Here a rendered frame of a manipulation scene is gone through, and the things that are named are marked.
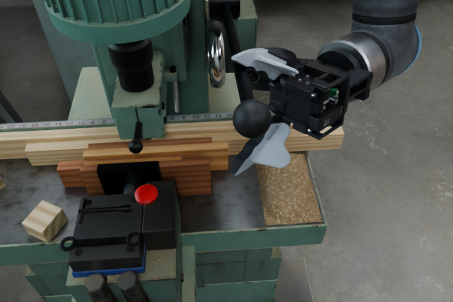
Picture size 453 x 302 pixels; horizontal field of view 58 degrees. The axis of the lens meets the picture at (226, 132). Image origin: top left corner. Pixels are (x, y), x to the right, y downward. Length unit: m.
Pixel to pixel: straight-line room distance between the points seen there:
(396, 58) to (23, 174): 0.63
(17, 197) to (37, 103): 1.65
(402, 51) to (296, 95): 0.21
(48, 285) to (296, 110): 0.54
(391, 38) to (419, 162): 1.48
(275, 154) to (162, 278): 0.21
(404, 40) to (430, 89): 1.87
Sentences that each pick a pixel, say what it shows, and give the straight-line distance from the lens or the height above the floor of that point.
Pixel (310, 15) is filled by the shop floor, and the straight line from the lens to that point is 2.95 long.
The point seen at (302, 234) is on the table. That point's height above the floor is 0.88.
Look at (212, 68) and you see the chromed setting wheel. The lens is 0.71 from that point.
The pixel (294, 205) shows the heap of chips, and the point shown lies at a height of 0.92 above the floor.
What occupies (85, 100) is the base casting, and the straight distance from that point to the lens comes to 1.05.
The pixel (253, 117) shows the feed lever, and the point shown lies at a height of 1.22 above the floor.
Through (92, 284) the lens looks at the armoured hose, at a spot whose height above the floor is 0.97.
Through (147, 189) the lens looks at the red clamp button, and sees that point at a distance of 0.55.
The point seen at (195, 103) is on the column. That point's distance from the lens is 0.90.
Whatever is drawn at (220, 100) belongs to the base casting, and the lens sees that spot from 0.99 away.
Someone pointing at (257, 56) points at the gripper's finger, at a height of 1.20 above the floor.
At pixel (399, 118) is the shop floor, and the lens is 2.27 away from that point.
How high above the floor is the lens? 1.46
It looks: 46 degrees down
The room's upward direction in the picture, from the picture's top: straight up
